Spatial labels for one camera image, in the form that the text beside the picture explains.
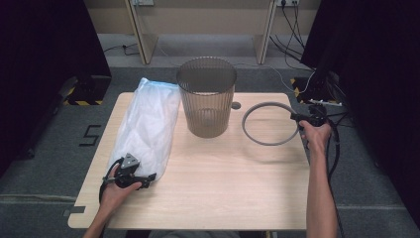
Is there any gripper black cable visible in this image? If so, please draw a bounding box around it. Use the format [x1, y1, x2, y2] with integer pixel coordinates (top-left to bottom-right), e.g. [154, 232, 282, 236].
[98, 158, 124, 203]
[326, 118, 347, 238]

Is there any hazard striped stand base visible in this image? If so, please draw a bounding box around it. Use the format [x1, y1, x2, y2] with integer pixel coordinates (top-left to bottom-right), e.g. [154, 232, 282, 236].
[290, 76, 340, 106]
[62, 74, 113, 107]

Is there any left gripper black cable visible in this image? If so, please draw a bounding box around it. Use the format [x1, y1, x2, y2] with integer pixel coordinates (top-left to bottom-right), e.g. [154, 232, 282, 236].
[98, 158, 124, 203]

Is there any white trash bag blue rim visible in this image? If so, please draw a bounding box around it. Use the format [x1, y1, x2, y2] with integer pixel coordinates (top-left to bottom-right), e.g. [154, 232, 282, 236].
[107, 77, 182, 182]

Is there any wooden stand leg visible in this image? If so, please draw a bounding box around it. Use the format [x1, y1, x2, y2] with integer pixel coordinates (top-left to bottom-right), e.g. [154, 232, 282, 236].
[124, 0, 159, 65]
[252, 0, 277, 65]

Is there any person's left hand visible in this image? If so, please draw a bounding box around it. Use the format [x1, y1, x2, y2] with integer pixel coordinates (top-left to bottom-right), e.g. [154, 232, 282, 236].
[98, 165, 143, 216]

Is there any black curtain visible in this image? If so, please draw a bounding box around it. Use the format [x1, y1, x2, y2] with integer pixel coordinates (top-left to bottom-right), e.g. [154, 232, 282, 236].
[300, 0, 420, 229]
[0, 0, 113, 173]

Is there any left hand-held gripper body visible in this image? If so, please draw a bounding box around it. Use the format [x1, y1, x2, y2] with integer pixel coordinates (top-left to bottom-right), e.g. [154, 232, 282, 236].
[104, 152, 147, 190]

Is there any grey plastic ring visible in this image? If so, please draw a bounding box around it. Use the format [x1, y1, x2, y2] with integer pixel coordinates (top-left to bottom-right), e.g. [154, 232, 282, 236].
[241, 101, 303, 147]

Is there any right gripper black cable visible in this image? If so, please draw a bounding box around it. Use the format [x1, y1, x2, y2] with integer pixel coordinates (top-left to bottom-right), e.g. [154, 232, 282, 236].
[326, 118, 347, 238]

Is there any black floor cable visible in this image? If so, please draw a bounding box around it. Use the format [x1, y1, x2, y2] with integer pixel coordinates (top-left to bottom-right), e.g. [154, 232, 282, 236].
[103, 43, 140, 57]

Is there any black cable bundle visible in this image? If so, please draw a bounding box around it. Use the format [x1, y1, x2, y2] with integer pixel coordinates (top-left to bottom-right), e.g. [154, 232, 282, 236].
[268, 0, 315, 70]

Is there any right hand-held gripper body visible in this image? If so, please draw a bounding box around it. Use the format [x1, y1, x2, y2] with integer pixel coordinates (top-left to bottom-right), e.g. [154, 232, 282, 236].
[298, 98, 343, 129]

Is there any person's right hand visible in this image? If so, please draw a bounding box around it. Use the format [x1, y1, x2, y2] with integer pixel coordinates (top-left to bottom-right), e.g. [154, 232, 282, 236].
[298, 119, 333, 157]

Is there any white floor cable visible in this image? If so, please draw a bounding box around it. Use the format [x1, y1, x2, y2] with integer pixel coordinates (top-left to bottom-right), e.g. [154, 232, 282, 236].
[231, 60, 316, 94]

